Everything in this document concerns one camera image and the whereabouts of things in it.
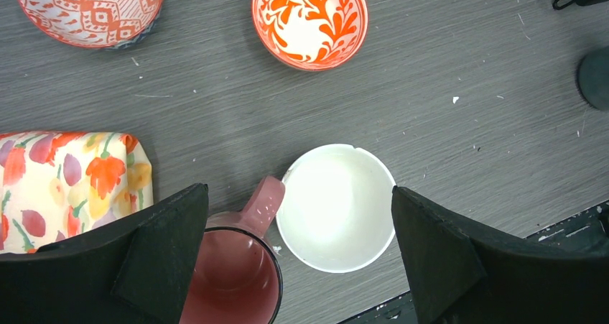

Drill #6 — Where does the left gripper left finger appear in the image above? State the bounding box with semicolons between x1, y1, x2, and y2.
1;183;208;323

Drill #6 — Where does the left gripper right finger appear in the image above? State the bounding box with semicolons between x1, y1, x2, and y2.
391;187;608;323

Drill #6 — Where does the pink glass mug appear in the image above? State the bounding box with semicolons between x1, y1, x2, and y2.
180;176;285;324

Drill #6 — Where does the orange coral pattern bowl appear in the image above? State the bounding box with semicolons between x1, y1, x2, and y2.
251;0;368;71

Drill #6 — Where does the orange floral cloth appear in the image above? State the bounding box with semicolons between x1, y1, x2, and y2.
1;131;154;254

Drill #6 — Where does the dark green mug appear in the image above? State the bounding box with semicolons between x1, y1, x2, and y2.
576;47;608;112

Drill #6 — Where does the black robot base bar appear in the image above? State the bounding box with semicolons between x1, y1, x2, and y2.
342;203;609;324

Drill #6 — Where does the white ceramic bowl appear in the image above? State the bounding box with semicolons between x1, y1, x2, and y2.
276;144;396;274

